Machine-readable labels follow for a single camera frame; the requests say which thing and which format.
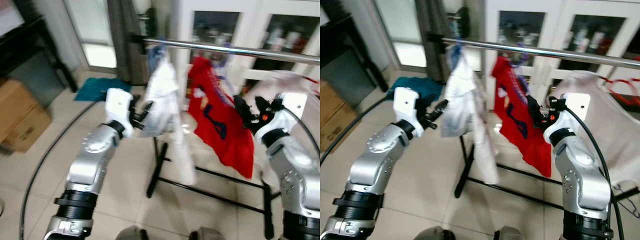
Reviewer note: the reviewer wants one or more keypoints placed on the blue plastic hanger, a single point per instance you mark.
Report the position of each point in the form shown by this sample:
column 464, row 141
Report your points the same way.
column 156, row 52
column 457, row 52

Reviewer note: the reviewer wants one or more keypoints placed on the grey robot right leg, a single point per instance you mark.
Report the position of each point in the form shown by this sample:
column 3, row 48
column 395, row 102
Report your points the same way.
column 510, row 234
column 207, row 235

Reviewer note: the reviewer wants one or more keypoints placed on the white button shirt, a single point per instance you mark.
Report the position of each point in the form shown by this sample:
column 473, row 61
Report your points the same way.
column 462, row 105
column 162, row 100

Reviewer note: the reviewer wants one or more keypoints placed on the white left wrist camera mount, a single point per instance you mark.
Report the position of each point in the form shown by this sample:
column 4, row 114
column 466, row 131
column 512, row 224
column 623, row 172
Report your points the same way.
column 117, row 105
column 406, row 105

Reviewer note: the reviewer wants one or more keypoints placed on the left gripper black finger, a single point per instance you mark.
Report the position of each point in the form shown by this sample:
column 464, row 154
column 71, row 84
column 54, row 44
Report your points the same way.
column 139, row 126
column 147, row 108
column 432, row 126
column 441, row 106

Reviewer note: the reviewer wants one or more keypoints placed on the red shirt with navy letters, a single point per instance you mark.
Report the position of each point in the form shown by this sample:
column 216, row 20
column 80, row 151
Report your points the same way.
column 520, row 125
column 220, row 130

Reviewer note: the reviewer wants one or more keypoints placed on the pale white t-shirt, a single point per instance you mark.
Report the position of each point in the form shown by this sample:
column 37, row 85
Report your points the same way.
column 620, row 145
column 272, row 82

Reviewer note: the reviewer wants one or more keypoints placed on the grey robot left leg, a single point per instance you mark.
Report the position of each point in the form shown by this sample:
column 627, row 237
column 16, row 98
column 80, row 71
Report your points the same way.
column 131, row 234
column 432, row 234

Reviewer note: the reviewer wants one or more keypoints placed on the white box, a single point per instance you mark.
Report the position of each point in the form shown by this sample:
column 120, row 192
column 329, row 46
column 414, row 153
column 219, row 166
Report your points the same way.
column 10, row 17

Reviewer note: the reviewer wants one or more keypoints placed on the purple plastic hanger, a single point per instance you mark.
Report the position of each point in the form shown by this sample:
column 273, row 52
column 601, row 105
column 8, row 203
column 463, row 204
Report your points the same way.
column 520, row 60
column 222, row 57

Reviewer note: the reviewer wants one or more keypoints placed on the grey board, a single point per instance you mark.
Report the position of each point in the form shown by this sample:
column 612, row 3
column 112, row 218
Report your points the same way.
column 35, row 85
column 345, row 82

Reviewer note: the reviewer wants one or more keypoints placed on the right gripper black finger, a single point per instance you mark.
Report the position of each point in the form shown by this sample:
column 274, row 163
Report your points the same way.
column 534, row 107
column 556, row 104
column 241, row 107
column 262, row 103

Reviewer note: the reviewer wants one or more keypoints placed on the large cardboard box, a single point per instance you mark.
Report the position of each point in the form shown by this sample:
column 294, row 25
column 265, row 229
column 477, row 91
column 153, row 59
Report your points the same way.
column 327, row 97
column 15, row 100

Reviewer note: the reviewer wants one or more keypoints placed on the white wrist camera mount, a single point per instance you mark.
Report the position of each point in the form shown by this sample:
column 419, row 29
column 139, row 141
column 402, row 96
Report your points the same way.
column 579, row 105
column 406, row 105
column 117, row 105
column 292, row 102

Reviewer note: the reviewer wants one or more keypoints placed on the white glass-door cabinet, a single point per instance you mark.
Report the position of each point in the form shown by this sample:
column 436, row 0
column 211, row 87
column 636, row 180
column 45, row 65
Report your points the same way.
column 255, row 20
column 557, row 20

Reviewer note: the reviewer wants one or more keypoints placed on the grey robot leg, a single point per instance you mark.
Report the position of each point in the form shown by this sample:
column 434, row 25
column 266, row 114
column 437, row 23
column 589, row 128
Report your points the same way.
column 510, row 234
column 432, row 234
column 207, row 235
column 131, row 234

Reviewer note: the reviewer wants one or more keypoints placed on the small printed cardboard box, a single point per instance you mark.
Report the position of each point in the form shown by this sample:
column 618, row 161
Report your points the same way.
column 340, row 130
column 32, row 132

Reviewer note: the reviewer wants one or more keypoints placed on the steel rail clothes rack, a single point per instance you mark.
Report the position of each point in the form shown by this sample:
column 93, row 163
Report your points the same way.
column 240, row 49
column 550, row 50

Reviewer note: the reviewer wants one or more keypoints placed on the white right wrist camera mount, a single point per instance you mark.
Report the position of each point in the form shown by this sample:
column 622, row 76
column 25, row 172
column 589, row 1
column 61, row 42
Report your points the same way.
column 292, row 102
column 579, row 105

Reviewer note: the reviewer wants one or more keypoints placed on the white-framed glass door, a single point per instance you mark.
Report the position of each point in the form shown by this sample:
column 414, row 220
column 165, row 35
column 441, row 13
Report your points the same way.
column 400, row 25
column 97, row 25

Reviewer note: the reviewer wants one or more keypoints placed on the grey curtain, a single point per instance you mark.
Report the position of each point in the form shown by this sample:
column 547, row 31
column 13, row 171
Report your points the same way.
column 125, row 40
column 432, row 40

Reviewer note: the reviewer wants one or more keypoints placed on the black table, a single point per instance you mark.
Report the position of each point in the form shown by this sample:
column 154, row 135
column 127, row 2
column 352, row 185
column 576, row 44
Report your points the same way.
column 345, row 40
column 30, row 45

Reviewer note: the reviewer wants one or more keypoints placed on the teal floor mat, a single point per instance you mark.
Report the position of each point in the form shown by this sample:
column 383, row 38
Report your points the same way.
column 102, row 89
column 415, row 87

